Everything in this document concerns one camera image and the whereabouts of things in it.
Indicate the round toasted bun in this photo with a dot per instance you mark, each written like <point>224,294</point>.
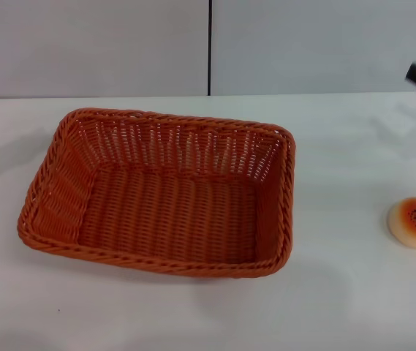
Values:
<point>415,221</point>

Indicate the orange woven plastic basket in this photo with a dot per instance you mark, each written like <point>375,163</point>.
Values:
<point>171,208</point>

